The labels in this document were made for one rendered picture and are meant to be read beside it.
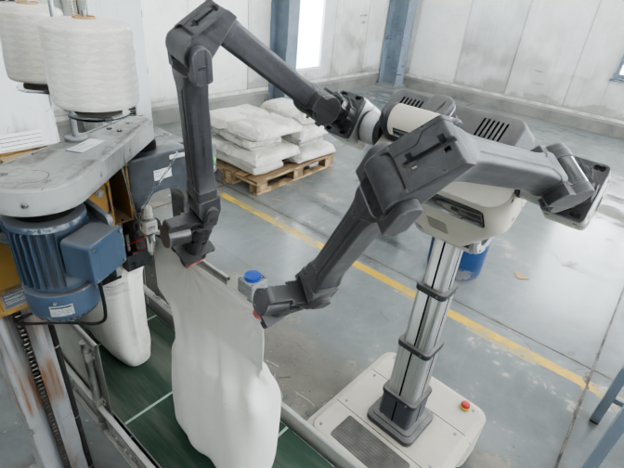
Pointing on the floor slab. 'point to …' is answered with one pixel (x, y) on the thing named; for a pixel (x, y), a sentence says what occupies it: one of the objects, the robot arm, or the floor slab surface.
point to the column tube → (19, 378)
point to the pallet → (258, 185)
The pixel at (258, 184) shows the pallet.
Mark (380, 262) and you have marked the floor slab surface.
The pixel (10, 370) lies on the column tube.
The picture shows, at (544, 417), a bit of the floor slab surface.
